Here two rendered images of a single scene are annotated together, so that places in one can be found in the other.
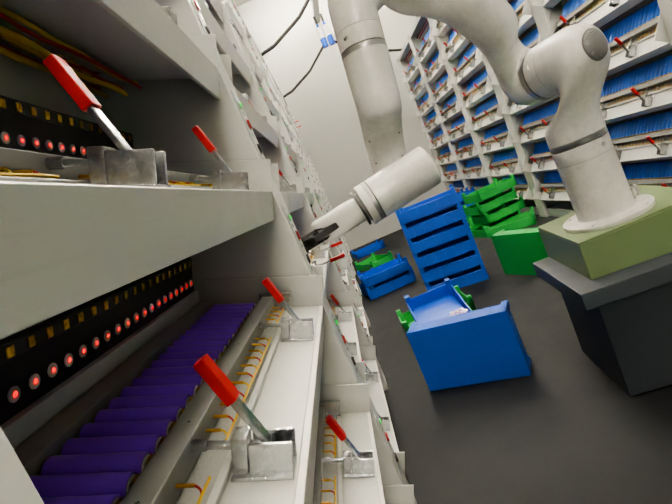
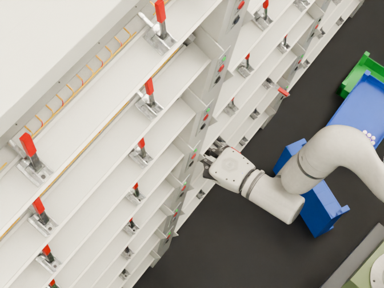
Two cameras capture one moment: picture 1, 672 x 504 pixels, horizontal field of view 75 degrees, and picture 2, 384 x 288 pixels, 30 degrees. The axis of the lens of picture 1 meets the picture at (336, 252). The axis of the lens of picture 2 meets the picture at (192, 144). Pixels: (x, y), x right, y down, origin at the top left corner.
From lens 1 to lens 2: 173 cm
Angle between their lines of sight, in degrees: 57
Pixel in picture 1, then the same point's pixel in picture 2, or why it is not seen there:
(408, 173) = (272, 211)
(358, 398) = (159, 234)
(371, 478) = (122, 280)
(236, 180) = (130, 231)
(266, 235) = not seen: hidden behind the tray
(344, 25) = (306, 156)
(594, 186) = not seen: outside the picture
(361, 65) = (295, 174)
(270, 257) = not seen: hidden behind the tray
